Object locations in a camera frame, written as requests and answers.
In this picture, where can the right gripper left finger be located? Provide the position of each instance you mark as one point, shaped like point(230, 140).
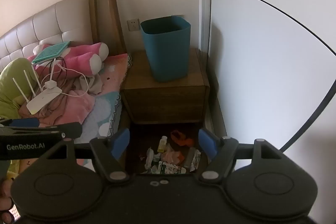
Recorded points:
point(107, 151)

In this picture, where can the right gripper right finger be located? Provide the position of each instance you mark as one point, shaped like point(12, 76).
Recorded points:
point(221, 153)

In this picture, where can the red plastic bag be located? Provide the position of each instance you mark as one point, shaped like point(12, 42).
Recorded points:
point(181, 139)

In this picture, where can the white printed paper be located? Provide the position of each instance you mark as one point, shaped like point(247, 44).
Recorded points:
point(154, 165)

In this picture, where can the orange knitted cloth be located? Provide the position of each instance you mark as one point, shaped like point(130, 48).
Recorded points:
point(172, 157)

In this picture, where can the teal plastic trash bin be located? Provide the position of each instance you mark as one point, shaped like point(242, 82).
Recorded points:
point(167, 45)

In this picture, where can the person's left hand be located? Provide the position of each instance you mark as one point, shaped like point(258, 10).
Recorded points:
point(5, 202)

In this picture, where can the silver foil wrapper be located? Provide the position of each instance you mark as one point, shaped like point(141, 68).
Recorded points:
point(192, 160)

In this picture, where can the colourful patterned bed blanket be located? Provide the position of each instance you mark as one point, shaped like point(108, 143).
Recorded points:
point(103, 120)

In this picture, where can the green pillow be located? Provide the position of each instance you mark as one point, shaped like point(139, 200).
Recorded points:
point(16, 79)

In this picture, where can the white wifi router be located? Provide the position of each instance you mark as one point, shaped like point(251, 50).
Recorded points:
point(49, 91)

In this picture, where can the pink crumpled cloth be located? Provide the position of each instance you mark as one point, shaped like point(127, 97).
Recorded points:
point(63, 109)

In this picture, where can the dark wooden nightstand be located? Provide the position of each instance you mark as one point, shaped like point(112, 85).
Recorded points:
point(152, 109)

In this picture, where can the grey cloth on bed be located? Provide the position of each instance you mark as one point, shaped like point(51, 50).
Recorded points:
point(91, 85)

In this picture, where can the teal patterned book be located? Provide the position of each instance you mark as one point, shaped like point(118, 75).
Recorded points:
point(50, 53)

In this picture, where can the pink plush toy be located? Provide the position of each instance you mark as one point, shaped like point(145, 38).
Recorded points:
point(84, 58)

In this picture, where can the beige padded headboard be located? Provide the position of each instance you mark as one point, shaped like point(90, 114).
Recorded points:
point(65, 21)

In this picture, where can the white power adapter with cable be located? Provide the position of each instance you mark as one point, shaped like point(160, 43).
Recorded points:
point(61, 73)

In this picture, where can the beige wall socket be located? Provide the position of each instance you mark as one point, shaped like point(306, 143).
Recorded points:
point(133, 25)

